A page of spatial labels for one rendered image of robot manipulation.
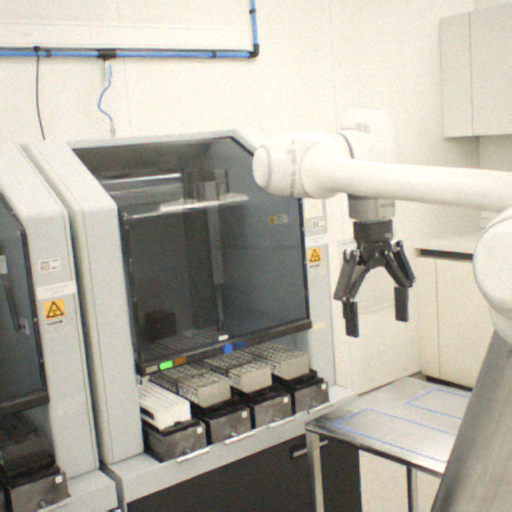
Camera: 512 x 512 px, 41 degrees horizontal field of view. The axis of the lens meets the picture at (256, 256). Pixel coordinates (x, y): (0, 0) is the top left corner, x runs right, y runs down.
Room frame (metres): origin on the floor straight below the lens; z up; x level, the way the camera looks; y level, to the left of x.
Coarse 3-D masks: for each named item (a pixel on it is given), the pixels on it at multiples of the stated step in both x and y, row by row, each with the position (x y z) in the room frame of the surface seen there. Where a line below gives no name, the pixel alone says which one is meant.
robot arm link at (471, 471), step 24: (504, 216) 0.72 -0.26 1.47; (480, 240) 0.73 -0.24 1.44; (504, 240) 0.70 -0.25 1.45; (480, 264) 0.72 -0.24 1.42; (504, 264) 0.70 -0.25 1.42; (480, 288) 0.73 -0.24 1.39; (504, 288) 0.69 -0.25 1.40; (504, 312) 0.70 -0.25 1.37; (504, 336) 0.76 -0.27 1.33; (504, 360) 0.77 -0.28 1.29; (480, 384) 0.81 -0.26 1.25; (504, 384) 0.77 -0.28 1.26; (480, 408) 0.80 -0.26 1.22; (504, 408) 0.78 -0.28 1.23; (480, 432) 0.80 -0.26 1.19; (504, 432) 0.78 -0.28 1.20; (456, 456) 0.85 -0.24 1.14; (480, 456) 0.81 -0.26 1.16; (504, 456) 0.79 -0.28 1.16; (456, 480) 0.84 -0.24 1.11; (480, 480) 0.82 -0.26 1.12; (504, 480) 0.80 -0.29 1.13; (432, 504) 0.91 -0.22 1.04; (456, 504) 0.85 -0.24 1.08; (480, 504) 0.82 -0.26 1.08; (504, 504) 0.82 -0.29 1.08
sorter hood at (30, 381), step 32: (0, 192) 1.80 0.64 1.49; (0, 224) 1.67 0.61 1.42; (0, 256) 1.63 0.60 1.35; (0, 288) 1.62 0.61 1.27; (32, 288) 1.66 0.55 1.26; (0, 320) 1.62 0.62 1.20; (32, 320) 1.66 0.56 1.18; (0, 352) 1.61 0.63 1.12; (32, 352) 1.65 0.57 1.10; (0, 384) 1.60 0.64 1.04; (32, 384) 1.65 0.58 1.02; (0, 416) 1.59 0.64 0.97
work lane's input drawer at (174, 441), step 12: (144, 420) 1.86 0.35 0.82; (180, 420) 1.82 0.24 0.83; (192, 420) 1.84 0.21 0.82; (144, 432) 1.84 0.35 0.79; (156, 432) 1.80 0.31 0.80; (168, 432) 1.77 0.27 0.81; (180, 432) 1.79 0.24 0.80; (192, 432) 1.81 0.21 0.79; (204, 432) 1.83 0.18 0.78; (156, 444) 1.78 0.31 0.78; (168, 444) 1.76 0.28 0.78; (180, 444) 1.79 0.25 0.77; (192, 444) 1.81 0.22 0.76; (204, 444) 1.83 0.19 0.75; (168, 456) 1.76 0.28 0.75; (192, 456) 1.75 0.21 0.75
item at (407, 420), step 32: (416, 384) 1.96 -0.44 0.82; (320, 416) 1.78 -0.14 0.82; (352, 416) 1.77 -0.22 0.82; (384, 416) 1.75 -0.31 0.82; (416, 416) 1.73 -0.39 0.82; (448, 416) 1.72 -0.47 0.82; (384, 448) 1.56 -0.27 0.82; (416, 448) 1.55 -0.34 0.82; (448, 448) 1.53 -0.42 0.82; (320, 480) 1.74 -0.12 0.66; (416, 480) 2.01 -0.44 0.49
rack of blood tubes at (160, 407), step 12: (144, 384) 2.03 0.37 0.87; (144, 396) 1.93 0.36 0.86; (156, 396) 1.92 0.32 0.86; (168, 396) 1.91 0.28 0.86; (144, 408) 1.97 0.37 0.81; (156, 408) 1.83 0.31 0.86; (168, 408) 1.82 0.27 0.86; (180, 408) 1.83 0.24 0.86; (156, 420) 1.81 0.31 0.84; (168, 420) 1.81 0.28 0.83
